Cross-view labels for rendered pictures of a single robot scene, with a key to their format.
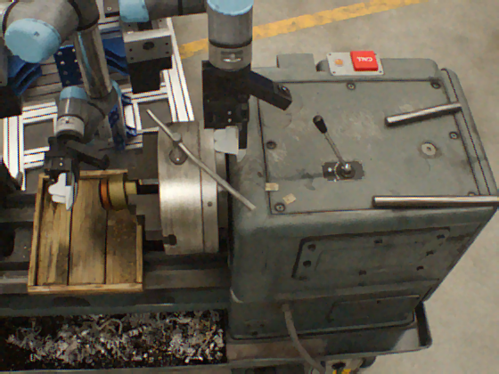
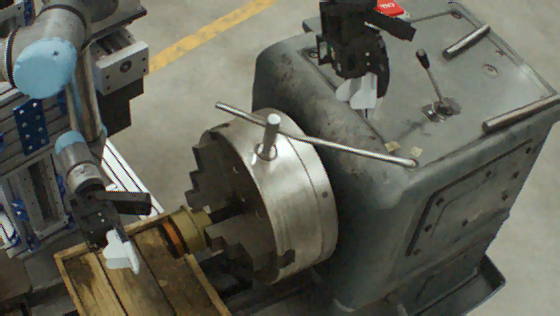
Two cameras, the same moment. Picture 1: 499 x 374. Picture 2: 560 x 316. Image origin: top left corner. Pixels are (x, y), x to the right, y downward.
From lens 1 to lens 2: 56 cm
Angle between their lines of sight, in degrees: 20
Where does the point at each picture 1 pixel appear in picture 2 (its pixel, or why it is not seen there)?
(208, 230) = (328, 228)
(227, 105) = (366, 44)
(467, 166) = (525, 76)
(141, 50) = (118, 74)
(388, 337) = (464, 296)
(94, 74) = (88, 109)
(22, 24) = (37, 47)
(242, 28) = not seen: outside the picture
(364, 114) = not seen: hidden behind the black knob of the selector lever
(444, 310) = not seen: hidden behind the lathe
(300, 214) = (435, 162)
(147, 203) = (233, 229)
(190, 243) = (308, 254)
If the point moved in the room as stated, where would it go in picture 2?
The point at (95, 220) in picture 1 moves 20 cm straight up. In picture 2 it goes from (144, 286) to (134, 233)
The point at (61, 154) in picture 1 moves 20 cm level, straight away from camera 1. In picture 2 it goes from (97, 209) to (40, 155)
